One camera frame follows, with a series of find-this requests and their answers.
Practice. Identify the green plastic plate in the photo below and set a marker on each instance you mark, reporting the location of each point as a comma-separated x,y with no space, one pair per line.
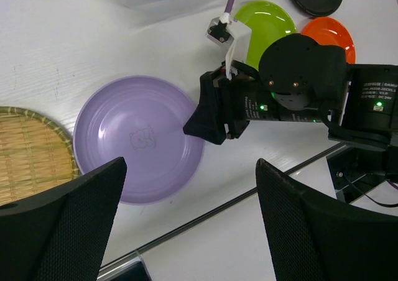
256,26

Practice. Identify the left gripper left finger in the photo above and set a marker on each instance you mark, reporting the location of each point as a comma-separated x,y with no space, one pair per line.
62,233

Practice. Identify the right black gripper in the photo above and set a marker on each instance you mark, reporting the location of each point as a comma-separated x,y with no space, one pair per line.
230,99

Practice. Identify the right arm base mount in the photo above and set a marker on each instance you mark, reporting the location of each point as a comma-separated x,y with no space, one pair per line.
355,172

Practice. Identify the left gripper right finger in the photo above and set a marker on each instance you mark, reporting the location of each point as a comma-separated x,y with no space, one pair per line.
312,236

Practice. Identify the orange plastic plate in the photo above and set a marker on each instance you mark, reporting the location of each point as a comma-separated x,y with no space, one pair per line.
329,31

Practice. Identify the purple plastic plate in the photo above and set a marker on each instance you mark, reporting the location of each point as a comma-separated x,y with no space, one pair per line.
141,119

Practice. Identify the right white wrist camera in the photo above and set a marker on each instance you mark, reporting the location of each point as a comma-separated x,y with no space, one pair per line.
234,37

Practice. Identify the round bamboo tray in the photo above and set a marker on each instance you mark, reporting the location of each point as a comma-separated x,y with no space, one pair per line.
36,154

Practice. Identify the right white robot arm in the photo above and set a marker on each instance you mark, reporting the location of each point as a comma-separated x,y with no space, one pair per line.
299,80

